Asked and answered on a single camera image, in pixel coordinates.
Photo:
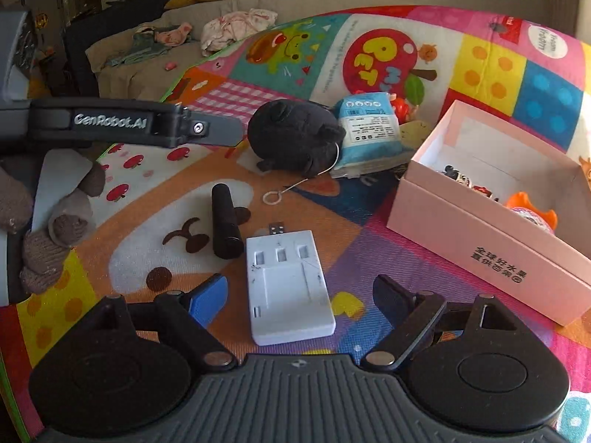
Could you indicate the beige pouch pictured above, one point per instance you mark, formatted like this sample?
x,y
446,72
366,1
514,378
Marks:
x,y
418,134

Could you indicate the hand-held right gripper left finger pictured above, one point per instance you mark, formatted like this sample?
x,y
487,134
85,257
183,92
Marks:
x,y
207,302

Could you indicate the black plush toy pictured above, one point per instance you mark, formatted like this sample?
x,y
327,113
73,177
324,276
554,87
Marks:
x,y
295,134

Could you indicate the yellow pink toy cup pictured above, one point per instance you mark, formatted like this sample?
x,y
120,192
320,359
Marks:
x,y
533,219

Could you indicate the pink cardboard box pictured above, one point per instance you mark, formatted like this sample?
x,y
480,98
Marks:
x,y
485,240

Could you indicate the small pink object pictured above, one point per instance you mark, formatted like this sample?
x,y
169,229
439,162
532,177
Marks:
x,y
169,65

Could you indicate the black cylinder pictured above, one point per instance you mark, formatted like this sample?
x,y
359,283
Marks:
x,y
226,221

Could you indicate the beige sofa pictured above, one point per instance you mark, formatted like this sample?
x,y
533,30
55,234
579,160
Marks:
x,y
138,80

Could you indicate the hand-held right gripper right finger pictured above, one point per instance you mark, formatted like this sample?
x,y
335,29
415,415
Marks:
x,y
392,300

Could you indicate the small cartoon figurine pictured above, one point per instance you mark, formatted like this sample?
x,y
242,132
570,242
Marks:
x,y
455,176

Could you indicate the colourful printed play mat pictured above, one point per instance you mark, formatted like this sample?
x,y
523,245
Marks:
x,y
295,78

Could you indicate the pink green clothes pile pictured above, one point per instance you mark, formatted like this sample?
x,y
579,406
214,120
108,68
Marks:
x,y
147,41

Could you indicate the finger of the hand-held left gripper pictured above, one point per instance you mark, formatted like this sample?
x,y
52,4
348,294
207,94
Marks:
x,y
217,129

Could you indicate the blue white tissue packet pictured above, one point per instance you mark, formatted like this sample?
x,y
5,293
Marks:
x,y
369,134

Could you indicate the white plastic charger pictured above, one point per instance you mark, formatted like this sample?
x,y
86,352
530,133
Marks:
x,y
288,290

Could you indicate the person's left hand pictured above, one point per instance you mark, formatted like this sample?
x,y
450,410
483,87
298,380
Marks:
x,y
69,221

